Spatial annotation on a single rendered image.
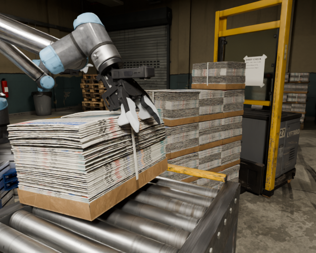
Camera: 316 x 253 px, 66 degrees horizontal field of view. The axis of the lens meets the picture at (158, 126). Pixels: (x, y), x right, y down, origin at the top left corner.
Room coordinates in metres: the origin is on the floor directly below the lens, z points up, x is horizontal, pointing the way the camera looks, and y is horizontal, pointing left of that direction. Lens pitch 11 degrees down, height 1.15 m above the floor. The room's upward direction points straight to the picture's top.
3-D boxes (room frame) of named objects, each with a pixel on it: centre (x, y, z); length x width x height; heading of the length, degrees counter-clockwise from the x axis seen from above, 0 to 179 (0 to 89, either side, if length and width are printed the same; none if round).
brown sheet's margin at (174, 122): (1.84, -0.08, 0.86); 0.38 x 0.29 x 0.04; 40
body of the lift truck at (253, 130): (2.72, -1.16, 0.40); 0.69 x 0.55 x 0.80; 39
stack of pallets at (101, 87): (8.37, 1.85, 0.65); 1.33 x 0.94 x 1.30; 155
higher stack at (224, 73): (2.21, -0.54, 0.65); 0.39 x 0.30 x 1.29; 39
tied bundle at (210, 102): (2.03, -0.31, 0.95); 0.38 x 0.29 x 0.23; 38
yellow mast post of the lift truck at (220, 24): (2.74, -0.67, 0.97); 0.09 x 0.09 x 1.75; 39
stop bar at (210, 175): (0.90, -0.05, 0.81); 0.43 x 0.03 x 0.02; 61
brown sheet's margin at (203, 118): (2.03, -0.31, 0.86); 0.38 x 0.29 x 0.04; 38
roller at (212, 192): (0.84, 0.00, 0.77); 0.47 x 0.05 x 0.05; 61
